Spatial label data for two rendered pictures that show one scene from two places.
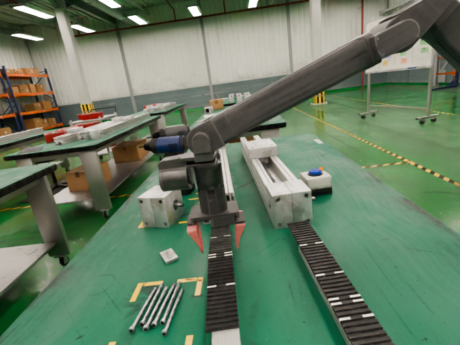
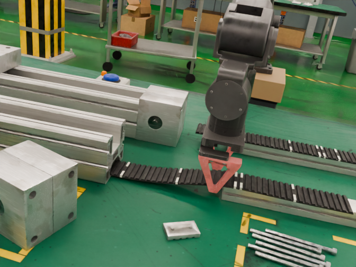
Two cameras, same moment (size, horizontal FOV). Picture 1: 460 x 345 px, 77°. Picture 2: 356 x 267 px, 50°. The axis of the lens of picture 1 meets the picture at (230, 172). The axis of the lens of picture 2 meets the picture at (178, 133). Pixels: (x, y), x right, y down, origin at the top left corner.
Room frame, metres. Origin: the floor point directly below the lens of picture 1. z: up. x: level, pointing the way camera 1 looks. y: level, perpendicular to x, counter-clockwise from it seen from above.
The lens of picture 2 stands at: (0.57, 0.62, 1.15)
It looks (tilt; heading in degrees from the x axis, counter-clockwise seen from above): 25 degrees down; 277
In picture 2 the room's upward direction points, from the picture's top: 8 degrees clockwise
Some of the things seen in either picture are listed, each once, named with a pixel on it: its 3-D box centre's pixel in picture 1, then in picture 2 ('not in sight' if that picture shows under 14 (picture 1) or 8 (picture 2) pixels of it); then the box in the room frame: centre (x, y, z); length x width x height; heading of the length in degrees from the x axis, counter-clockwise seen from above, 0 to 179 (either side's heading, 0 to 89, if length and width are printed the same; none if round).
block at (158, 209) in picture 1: (165, 205); (34, 188); (0.82, 0.21, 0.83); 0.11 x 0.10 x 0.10; 70
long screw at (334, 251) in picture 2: (174, 309); (300, 241); (0.43, 0.13, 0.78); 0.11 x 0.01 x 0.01; 171
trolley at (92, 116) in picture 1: (100, 136); not in sight; (5.56, 2.34, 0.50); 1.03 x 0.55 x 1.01; 1
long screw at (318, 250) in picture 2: (172, 300); (284, 240); (0.45, 0.14, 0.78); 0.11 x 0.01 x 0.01; 172
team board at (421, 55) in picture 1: (396, 69); not in sight; (5.76, -3.44, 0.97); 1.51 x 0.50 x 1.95; 16
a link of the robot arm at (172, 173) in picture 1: (187, 161); (238, 68); (0.57, 0.08, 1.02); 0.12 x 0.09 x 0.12; 86
